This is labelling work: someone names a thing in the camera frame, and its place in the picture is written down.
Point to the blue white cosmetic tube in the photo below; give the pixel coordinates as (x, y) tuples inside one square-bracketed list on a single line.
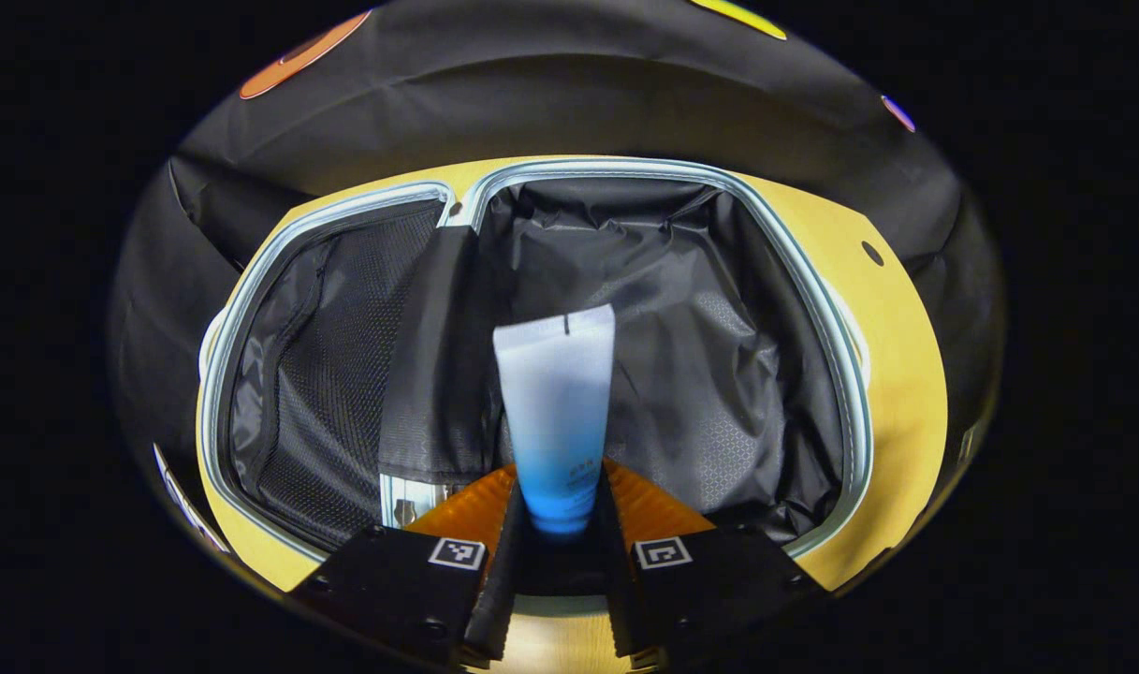
[(557, 412)]

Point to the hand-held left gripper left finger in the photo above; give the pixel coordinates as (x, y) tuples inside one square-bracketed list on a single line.
[(499, 580)]

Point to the light blue suitcase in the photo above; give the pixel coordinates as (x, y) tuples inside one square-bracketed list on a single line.
[(700, 356)]

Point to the black backdrop cloth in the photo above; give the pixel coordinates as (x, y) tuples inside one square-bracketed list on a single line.
[(569, 103)]

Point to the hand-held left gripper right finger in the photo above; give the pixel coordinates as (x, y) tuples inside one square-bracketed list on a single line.
[(620, 599)]

